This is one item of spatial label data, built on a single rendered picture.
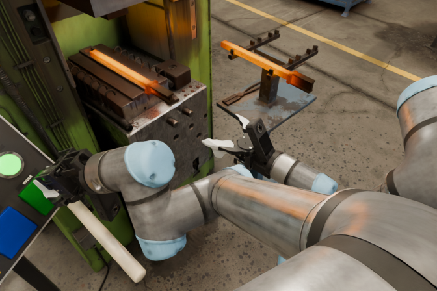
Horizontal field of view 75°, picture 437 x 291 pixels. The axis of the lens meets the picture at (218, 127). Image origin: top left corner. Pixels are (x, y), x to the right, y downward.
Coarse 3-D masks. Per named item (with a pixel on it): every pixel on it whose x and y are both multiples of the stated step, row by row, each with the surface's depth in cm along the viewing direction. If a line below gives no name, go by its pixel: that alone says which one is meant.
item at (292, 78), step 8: (224, 40) 125; (224, 48) 124; (232, 48) 120; (240, 48) 119; (240, 56) 119; (248, 56) 115; (256, 56) 114; (256, 64) 114; (264, 64) 111; (272, 64) 110; (280, 72) 106; (288, 72) 106; (296, 72) 104; (288, 80) 104; (296, 80) 104; (304, 80) 100; (312, 80) 100; (304, 88) 103; (312, 88) 102
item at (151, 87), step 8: (96, 56) 112; (104, 56) 112; (112, 64) 107; (120, 64) 107; (120, 72) 105; (128, 72) 103; (136, 72) 103; (136, 80) 100; (144, 80) 99; (152, 88) 95; (160, 88) 95; (160, 96) 96; (168, 96) 92
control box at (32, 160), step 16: (0, 128) 61; (0, 144) 60; (16, 144) 63; (32, 144) 66; (32, 160) 65; (48, 160) 68; (0, 176) 59; (16, 176) 62; (32, 176) 64; (0, 192) 59; (16, 192) 61; (0, 208) 58; (16, 208) 61; (32, 208) 63; (32, 240) 62; (0, 256) 57; (16, 256) 59
